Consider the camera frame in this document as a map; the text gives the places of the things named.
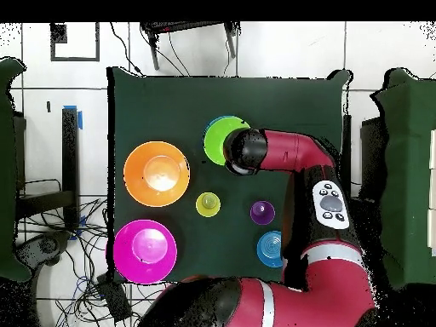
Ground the green bowl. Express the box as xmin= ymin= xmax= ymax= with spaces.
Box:
xmin=204 ymin=116 xmax=252 ymax=167

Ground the large blue bowl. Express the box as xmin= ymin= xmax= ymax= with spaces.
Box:
xmin=203 ymin=114 xmax=246 ymax=151

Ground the pink bowl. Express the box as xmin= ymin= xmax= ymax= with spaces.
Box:
xmin=112 ymin=219 xmax=178 ymax=285

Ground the pale translucent yellow cup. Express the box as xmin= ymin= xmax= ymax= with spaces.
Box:
xmin=195 ymin=192 xmax=221 ymax=218

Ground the purple cup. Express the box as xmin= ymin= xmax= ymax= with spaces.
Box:
xmin=250 ymin=200 xmax=277 ymax=227

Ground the dark green tablecloth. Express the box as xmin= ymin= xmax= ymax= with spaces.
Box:
xmin=106 ymin=66 xmax=352 ymax=285

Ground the small blue bowl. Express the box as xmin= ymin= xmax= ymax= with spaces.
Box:
xmin=256 ymin=230 xmax=284 ymax=268

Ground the orange bowl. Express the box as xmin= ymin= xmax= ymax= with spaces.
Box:
xmin=123 ymin=141 xmax=191 ymax=208

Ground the black stool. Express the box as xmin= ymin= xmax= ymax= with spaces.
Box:
xmin=140 ymin=21 xmax=242 ymax=72

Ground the neighbouring green cloth table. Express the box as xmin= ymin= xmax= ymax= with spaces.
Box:
xmin=0 ymin=57 xmax=32 ymax=283
xmin=370 ymin=67 xmax=436 ymax=291

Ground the blue tape strip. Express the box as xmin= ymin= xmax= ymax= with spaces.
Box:
xmin=62 ymin=104 xmax=83 ymax=130

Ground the black floor box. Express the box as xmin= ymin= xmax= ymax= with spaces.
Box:
xmin=95 ymin=273 xmax=133 ymax=323

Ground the tangle of floor cables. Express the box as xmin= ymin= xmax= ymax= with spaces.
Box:
xmin=16 ymin=178 xmax=164 ymax=327

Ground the black floor cable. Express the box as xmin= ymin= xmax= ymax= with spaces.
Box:
xmin=108 ymin=21 xmax=146 ymax=77

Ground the black table frame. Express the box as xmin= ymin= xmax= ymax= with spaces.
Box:
xmin=14 ymin=106 xmax=81 ymax=231

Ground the black floor frame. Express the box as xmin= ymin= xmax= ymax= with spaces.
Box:
xmin=49 ymin=22 xmax=100 ymax=63

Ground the grey robot pedestal foot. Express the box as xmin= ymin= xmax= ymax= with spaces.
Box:
xmin=14 ymin=231 xmax=71 ymax=268

